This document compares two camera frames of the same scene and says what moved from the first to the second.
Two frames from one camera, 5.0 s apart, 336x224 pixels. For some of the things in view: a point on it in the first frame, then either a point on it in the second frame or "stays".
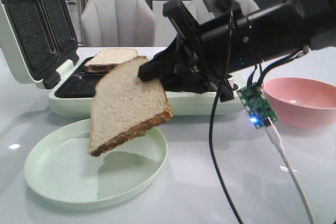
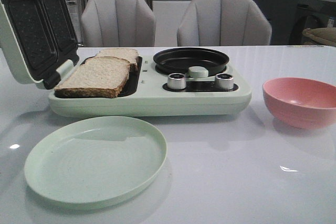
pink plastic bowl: [302, 103] stays
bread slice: [125, 105] → [100, 76]
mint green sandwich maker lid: [38, 38] stays
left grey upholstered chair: [117, 19] stays
